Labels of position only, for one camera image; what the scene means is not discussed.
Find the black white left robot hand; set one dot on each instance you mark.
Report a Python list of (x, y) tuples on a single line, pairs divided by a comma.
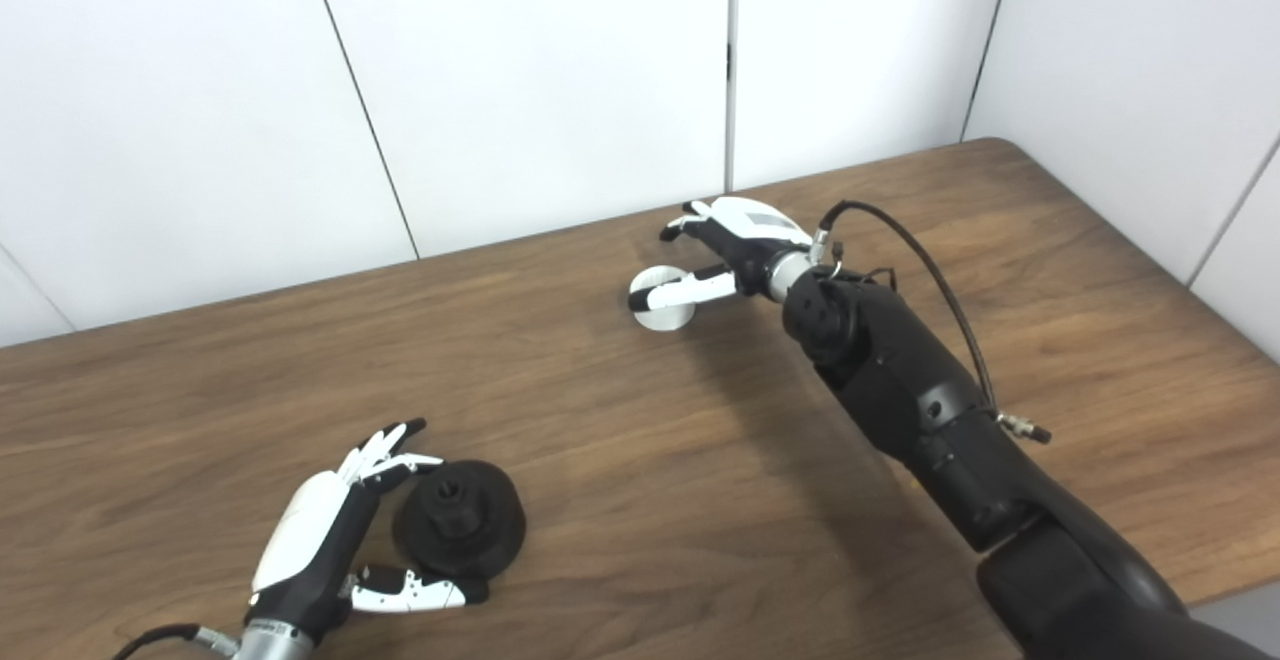
[(315, 540)]

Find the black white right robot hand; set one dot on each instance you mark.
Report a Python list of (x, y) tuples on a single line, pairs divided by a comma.
[(750, 235)]

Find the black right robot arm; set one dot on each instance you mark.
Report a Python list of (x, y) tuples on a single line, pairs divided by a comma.
[(940, 410)]

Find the round black stepped part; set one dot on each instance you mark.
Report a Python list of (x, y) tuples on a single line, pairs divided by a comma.
[(470, 535)]

